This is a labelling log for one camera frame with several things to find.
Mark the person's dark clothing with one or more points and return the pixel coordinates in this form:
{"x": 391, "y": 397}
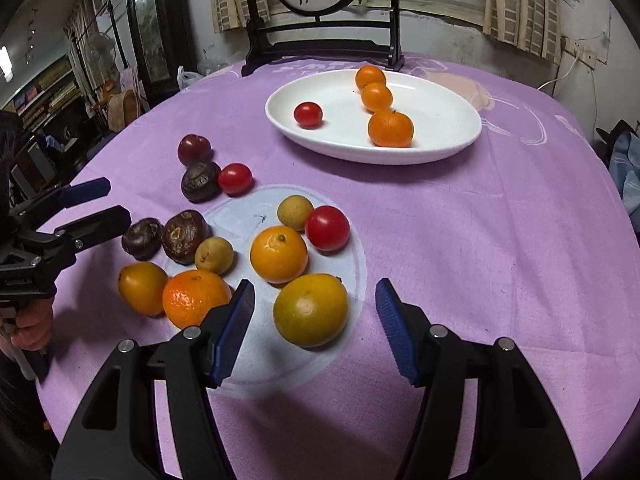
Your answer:
{"x": 20, "y": 425}

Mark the person's left hand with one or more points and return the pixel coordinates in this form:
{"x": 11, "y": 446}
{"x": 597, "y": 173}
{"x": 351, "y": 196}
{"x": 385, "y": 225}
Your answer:
{"x": 32, "y": 325}

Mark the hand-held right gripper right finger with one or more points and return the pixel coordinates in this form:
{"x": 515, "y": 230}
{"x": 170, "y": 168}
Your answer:
{"x": 395, "y": 330}

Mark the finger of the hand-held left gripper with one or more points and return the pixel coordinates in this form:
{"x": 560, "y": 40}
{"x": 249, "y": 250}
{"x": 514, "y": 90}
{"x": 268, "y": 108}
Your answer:
{"x": 100, "y": 227}
{"x": 87, "y": 191}

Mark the bookshelf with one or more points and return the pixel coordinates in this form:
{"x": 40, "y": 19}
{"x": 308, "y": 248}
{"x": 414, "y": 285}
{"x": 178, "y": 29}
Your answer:
{"x": 47, "y": 92}

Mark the large yellowish orange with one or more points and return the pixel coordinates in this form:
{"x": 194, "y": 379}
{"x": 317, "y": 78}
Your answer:
{"x": 310, "y": 310}

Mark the blue bag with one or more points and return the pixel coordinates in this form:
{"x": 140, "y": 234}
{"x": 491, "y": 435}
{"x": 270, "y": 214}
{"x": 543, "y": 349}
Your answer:
{"x": 625, "y": 170}

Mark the large red tomato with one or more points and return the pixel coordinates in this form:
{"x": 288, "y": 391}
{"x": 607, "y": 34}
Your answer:
{"x": 327, "y": 228}

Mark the white electric fan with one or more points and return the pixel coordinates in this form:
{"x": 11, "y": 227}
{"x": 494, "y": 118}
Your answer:
{"x": 100, "y": 52}

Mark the bumpy orange mandarin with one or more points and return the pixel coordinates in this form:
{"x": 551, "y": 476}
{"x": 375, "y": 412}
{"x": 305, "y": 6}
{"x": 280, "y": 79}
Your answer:
{"x": 192, "y": 300}

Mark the small red cherry tomato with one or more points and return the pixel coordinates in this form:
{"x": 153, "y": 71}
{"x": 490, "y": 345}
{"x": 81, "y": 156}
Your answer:
{"x": 307, "y": 114}

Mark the dark brown passion fruit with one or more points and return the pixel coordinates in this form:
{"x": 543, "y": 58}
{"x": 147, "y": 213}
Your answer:
{"x": 200, "y": 182}
{"x": 184, "y": 236}
{"x": 142, "y": 239}

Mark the white oval plate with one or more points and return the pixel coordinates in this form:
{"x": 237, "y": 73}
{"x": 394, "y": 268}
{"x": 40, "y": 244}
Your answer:
{"x": 345, "y": 130}

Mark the white plastic bag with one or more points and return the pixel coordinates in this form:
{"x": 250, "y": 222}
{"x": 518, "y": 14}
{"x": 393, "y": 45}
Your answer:
{"x": 187, "y": 79}

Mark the dark red plum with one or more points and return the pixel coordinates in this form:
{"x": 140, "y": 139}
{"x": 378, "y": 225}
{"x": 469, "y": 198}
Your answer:
{"x": 194, "y": 149}

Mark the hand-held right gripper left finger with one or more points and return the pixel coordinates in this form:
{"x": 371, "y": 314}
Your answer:
{"x": 235, "y": 330}

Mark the wall power outlet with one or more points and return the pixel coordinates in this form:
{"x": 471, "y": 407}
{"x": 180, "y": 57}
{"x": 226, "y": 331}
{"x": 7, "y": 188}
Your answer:
{"x": 580, "y": 52}

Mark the smooth orange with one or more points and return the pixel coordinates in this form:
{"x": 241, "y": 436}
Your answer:
{"x": 142, "y": 287}
{"x": 278, "y": 254}

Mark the small tan longan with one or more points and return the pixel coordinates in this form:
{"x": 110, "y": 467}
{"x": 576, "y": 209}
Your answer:
{"x": 214, "y": 256}
{"x": 295, "y": 212}

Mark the small orange kumquat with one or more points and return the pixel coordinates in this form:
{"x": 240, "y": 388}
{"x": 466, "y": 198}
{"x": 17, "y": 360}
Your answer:
{"x": 370, "y": 76}
{"x": 376, "y": 97}

